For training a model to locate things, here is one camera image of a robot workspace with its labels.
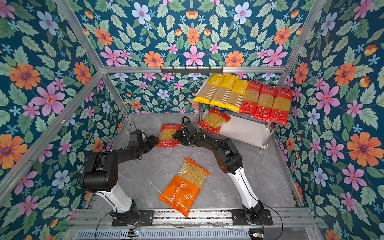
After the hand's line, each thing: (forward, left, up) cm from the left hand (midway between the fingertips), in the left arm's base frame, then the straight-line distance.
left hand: (157, 136), depth 96 cm
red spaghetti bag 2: (-8, -68, +29) cm, 74 cm away
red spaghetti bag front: (0, -55, +28) cm, 62 cm away
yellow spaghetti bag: (+7, -33, +28) cm, 44 cm away
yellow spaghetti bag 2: (+6, -41, +28) cm, 50 cm away
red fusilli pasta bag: (+7, -5, -4) cm, 10 cm away
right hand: (+1, -10, -2) cm, 11 cm away
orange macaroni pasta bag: (-35, -17, -4) cm, 39 cm away
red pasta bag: (+8, -37, +2) cm, 38 cm away
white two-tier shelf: (+7, -57, -3) cm, 58 cm away
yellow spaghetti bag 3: (+2, -48, +28) cm, 55 cm away
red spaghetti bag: (-3, -62, +29) cm, 68 cm away
